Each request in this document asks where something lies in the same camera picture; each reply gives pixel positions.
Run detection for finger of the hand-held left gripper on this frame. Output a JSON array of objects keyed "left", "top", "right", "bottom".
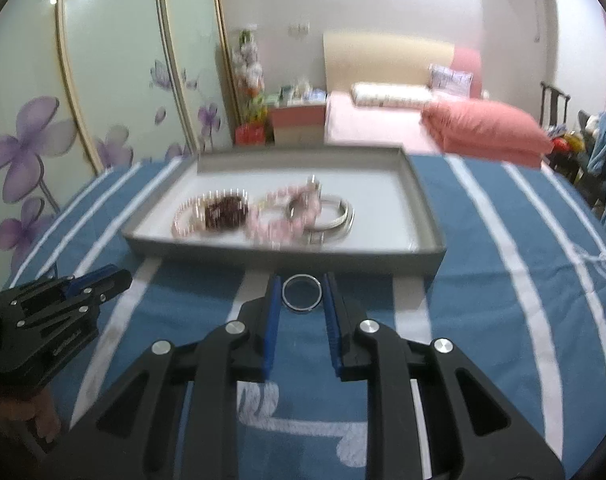
[
  {"left": 18, "top": 269, "right": 133, "bottom": 337},
  {"left": 0, "top": 265, "right": 119, "bottom": 322}
]

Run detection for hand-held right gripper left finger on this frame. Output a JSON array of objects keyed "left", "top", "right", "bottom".
[{"left": 68, "top": 274, "right": 284, "bottom": 480}]

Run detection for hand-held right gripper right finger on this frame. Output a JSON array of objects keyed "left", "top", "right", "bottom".
[{"left": 323, "top": 272, "right": 566, "bottom": 480}]

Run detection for silver ring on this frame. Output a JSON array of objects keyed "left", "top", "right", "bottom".
[{"left": 282, "top": 274, "right": 325, "bottom": 315}]

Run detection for pink crystal bracelet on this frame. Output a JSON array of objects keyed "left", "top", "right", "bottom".
[{"left": 245, "top": 182, "right": 324, "bottom": 248}]

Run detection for silver cuff bangle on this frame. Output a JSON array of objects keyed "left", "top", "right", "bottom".
[{"left": 303, "top": 197, "right": 356, "bottom": 247}]

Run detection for dark red bead necklace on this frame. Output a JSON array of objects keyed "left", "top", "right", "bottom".
[{"left": 203, "top": 197, "right": 250, "bottom": 232}]

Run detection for grey shallow tray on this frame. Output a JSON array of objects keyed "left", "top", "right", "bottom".
[{"left": 122, "top": 147, "right": 448, "bottom": 278}]

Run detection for person's left hand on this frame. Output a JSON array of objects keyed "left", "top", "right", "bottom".
[{"left": 30, "top": 391, "right": 62, "bottom": 445}]

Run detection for blue white striped blanket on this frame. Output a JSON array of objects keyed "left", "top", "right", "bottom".
[{"left": 3, "top": 152, "right": 606, "bottom": 480}]

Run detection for floral sliding wardrobe doors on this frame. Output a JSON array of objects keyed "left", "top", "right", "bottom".
[{"left": 0, "top": 0, "right": 239, "bottom": 271}]

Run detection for pink bed sheet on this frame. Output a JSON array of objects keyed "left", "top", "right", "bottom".
[{"left": 324, "top": 91, "right": 446, "bottom": 156}]

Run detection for pink nightstand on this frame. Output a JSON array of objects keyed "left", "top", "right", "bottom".
[{"left": 268, "top": 100, "right": 328, "bottom": 147}]

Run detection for white patterned pillow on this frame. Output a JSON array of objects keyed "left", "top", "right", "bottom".
[{"left": 350, "top": 82, "right": 434, "bottom": 108}]

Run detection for pink pillow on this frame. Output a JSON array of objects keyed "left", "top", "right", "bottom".
[{"left": 420, "top": 100, "right": 554, "bottom": 168}]

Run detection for plush toy bouquet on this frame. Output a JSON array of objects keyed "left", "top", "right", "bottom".
[{"left": 230, "top": 27, "right": 267, "bottom": 146}]

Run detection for cream and pink headboard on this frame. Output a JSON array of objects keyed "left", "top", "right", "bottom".
[{"left": 323, "top": 30, "right": 484, "bottom": 101}]

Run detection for purple patterned pillow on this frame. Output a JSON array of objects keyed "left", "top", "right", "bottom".
[{"left": 428, "top": 64, "right": 474, "bottom": 96}]

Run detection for dark wooden chair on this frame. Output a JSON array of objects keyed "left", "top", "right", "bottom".
[{"left": 539, "top": 80, "right": 570, "bottom": 128}]

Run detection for pink bead bracelet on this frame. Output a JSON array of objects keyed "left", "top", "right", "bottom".
[{"left": 172, "top": 187, "right": 254, "bottom": 238}]

